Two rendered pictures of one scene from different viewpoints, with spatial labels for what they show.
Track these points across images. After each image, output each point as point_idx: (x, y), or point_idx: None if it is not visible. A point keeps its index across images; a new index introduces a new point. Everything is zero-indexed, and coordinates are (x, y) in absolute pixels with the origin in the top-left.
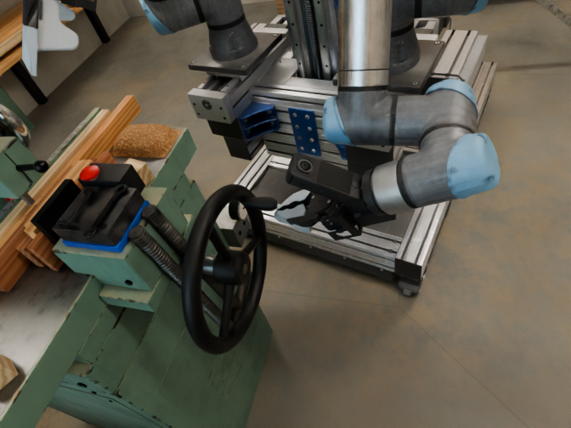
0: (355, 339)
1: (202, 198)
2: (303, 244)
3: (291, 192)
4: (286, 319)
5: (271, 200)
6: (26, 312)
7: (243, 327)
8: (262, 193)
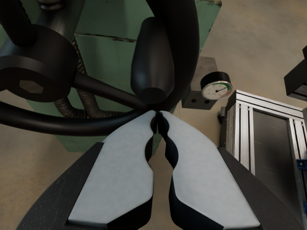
0: (158, 222)
1: (206, 33)
2: None
3: (269, 144)
4: (164, 163)
5: (151, 73)
6: None
7: (20, 122)
8: (259, 120)
